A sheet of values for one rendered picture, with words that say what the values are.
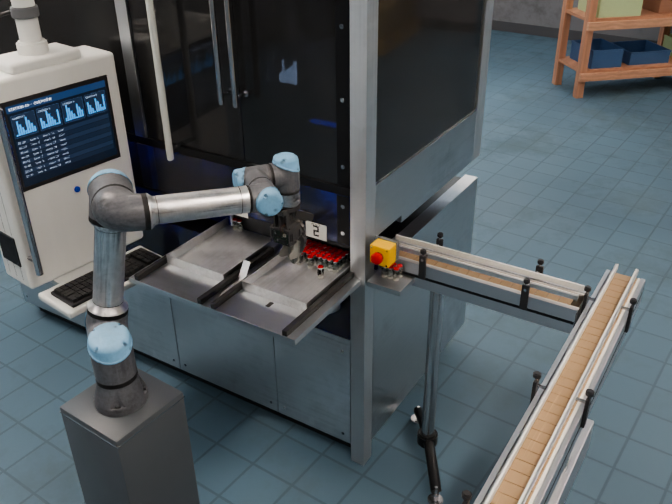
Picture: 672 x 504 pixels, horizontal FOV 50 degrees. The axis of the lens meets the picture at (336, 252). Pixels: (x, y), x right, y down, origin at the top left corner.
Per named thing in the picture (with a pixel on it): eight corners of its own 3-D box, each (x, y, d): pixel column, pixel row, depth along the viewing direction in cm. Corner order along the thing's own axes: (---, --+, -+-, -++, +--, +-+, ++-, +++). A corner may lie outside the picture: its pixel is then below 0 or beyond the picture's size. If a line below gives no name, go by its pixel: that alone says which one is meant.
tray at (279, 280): (299, 246, 268) (299, 238, 266) (360, 265, 256) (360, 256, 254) (242, 289, 243) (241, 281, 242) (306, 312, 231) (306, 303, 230)
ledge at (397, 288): (385, 267, 258) (386, 263, 257) (418, 277, 252) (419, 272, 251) (366, 286, 248) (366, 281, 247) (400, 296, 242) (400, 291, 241)
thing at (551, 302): (377, 277, 256) (378, 238, 248) (398, 258, 267) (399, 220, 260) (571, 337, 224) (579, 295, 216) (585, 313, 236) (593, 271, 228)
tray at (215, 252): (228, 225, 284) (227, 217, 282) (282, 241, 272) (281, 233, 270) (167, 263, 259) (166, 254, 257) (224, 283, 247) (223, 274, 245)
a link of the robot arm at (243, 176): (239, 179, 198) (278, 173, 201) (229, 164, 207) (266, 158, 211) (242, 205, 202) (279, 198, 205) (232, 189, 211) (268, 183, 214)
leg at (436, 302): (421, 433, 296) (431, 273, 258) (441, 441, 292) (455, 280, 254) (411, 447, 290) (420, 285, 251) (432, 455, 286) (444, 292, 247)
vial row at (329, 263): (297, 257, 261) (297, 246, 259) (340, 270, 253) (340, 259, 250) (294, 260, 259) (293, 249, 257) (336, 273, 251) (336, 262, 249)
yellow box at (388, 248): (379, 253, 247) (380, 235, 244) (398, 259, 244) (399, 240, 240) (368, 263, 242) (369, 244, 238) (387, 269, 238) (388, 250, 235)
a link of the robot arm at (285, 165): (266, 153, 210) (294, 148, 212) (268, 187, 215) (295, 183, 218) (274, 162, 203) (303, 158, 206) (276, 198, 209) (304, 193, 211)
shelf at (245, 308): (218, 226, 287) (218, 222, 286) (372, 273, 255) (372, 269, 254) (129, 282, 252) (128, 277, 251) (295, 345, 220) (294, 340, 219)
